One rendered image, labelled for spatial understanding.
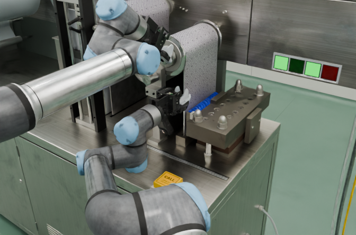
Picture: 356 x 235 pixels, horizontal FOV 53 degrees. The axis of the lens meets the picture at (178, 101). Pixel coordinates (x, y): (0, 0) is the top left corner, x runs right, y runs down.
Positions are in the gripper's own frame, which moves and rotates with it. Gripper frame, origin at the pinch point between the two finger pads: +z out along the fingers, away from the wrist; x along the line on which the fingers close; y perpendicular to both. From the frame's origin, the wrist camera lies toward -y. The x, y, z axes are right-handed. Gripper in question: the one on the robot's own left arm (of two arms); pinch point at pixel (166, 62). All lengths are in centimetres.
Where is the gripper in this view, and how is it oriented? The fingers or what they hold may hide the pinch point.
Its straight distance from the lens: 123.3
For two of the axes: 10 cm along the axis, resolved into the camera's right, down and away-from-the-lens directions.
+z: 4.4, 2.9, 8.5
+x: -8.2, -2.6, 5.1
